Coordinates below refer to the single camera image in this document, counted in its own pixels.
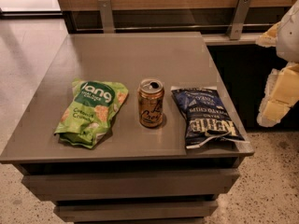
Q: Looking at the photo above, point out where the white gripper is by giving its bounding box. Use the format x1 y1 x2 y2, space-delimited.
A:
255 0 299 127

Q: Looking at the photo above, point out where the orange soda can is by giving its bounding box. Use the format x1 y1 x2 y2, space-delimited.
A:
137 78 164 128

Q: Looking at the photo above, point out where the blue potato chips bag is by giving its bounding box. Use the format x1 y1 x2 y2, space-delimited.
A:
171 86 247 149

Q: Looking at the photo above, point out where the grey drawer cabinet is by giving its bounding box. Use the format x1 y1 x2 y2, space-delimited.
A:
1 33 253 224

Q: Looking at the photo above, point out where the green rice chips bag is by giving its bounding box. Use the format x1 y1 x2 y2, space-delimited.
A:
55 78 129 149

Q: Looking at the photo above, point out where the right metal bracket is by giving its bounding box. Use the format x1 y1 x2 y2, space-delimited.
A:
226 0 251 40

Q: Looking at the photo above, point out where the metal bracket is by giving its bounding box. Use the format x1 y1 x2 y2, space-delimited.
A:
98 0 115 34
226 0 251 40

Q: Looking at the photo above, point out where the left metal bracket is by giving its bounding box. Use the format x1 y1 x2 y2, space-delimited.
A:
98 0 115 34

